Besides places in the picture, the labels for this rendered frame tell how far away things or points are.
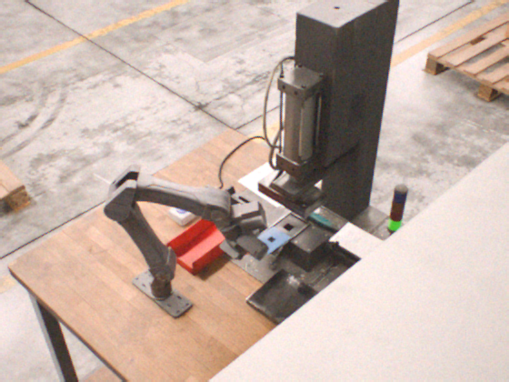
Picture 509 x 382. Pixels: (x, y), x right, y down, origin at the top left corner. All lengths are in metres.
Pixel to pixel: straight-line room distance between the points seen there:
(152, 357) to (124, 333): 0.12
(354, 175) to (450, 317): 1.16
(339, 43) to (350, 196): 0.61
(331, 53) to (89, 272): 0.97
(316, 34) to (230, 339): 0.84
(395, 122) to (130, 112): 1.72
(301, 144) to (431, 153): 2.37
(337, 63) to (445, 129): 2.65
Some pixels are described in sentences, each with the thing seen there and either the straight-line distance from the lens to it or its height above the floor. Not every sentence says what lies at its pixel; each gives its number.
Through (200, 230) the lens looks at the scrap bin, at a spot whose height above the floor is 0.92.
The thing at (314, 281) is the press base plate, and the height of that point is 0.90.
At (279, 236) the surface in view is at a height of 0.99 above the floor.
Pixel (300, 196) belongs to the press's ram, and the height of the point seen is 1.15.
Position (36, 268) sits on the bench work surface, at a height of 0.90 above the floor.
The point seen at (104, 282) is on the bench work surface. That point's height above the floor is 0.90.
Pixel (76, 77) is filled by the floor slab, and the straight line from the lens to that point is 4.76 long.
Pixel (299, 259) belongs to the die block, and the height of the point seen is 0.93.
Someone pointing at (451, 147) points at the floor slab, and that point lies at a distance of 4.07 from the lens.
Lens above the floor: 2.34
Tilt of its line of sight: 41 degrees down
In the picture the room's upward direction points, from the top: straight up
